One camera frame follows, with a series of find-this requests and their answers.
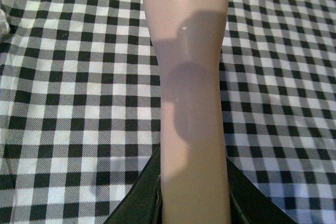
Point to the beige hand brush black bristles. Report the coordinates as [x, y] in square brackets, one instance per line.
[187, 36]

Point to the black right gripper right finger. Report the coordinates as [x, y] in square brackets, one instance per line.
[248, 204]

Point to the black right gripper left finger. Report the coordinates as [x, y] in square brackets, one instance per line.
[143, 203]

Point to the black white checkered tablecloth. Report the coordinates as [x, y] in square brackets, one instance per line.
[80, 105]

